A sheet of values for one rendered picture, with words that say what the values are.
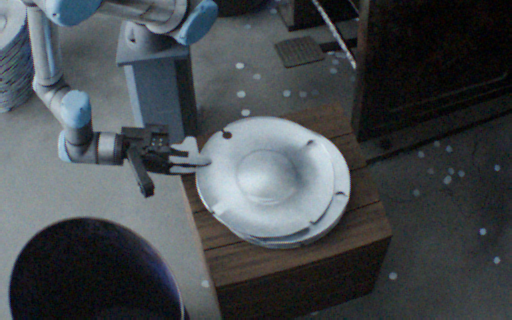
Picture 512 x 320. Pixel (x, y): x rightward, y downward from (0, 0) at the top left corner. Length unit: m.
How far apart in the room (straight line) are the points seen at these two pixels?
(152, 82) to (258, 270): 0.57
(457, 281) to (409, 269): 0.17
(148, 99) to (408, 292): 0.86
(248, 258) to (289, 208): 0.13
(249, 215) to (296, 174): 0.14
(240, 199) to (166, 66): 0.41
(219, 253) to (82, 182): 0.68
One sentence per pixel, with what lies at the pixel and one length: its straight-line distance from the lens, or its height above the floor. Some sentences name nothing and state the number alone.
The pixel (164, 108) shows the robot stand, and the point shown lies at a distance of 1.96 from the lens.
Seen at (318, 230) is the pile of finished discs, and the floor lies 0.38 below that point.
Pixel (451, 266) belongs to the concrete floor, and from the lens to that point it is 2.02.
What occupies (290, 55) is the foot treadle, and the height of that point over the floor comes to 0.16.
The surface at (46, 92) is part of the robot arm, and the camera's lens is 1.65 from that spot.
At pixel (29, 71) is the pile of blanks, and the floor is 0.10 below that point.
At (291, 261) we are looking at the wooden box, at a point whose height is 0.35.
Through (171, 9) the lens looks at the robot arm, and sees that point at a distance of 1.55.
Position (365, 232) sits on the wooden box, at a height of 0.35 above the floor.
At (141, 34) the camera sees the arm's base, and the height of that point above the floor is 0.51.
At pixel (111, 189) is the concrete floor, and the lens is 2.13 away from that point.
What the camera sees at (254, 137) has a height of 0.40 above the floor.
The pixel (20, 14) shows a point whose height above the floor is 0.31.
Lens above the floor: 1.79
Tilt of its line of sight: 56 degrees down
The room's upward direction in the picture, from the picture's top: 2 degrees counter-clockwise
